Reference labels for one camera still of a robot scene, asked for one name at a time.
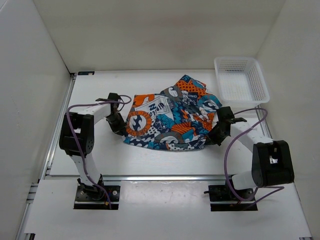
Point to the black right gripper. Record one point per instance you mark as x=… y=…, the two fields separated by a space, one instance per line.
x=211 y=139

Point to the colourful patterned shorts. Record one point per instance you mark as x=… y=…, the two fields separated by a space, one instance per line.
x=176 y=119

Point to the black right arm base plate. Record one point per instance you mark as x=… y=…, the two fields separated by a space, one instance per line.
x=223 y=200

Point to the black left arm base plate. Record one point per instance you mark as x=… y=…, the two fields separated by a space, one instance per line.
x=93 y=198

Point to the white plastic basket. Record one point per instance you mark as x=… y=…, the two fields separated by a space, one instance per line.
x=240 y=81

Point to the aluminium front rail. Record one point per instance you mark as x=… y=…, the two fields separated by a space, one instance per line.
x=139 y=178

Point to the aluminium left side rail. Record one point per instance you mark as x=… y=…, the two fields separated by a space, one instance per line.
x=55 y=136

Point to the small black label sticker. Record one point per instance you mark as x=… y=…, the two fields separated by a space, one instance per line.
x=86 y=73

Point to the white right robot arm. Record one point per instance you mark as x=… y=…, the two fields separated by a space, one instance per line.
x=271 y=165

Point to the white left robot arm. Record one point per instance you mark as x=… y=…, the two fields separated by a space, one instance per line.
x=77 y=136

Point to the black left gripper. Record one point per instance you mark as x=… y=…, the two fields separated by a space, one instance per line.
x=118 y=129

